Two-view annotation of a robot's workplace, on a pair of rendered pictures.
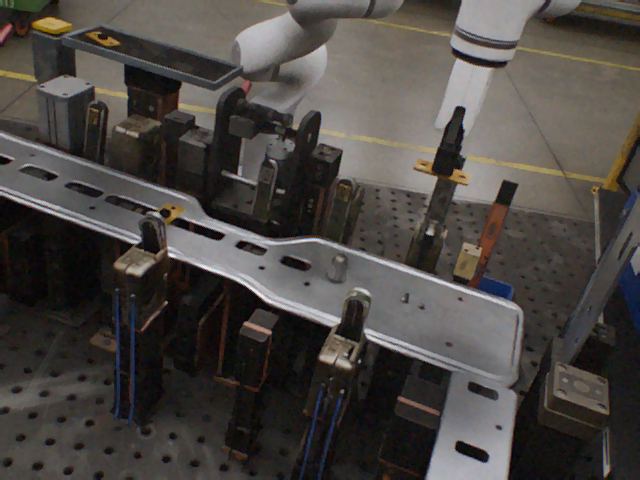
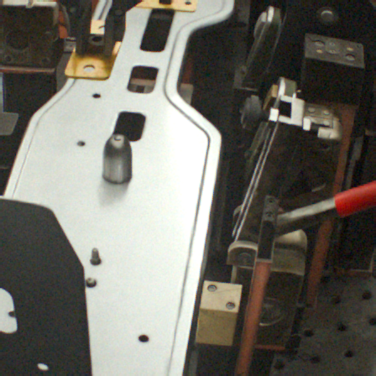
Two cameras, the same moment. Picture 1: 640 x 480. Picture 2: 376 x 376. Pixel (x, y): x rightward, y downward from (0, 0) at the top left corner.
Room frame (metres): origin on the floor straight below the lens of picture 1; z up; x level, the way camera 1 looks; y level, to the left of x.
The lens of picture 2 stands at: (0.85, -0.86, 1.76)
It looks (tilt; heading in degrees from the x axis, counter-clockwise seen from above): 44 degrees down; 81
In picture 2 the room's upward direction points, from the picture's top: 4 degrees clockwise
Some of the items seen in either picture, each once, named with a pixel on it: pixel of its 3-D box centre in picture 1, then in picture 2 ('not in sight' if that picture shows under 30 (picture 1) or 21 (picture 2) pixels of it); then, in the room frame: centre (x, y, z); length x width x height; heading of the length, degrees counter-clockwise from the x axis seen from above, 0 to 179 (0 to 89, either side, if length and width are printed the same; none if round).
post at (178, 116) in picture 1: (176, 197); not in sight; (1.21, 0.33, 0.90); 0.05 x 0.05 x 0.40; 77
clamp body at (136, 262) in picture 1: (140, 335); (31, 90); (0.80, 0.27, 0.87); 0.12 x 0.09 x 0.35; 167
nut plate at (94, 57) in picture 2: (443, 169); (96, 44); (0.87, -0.16, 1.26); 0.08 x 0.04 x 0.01; 77
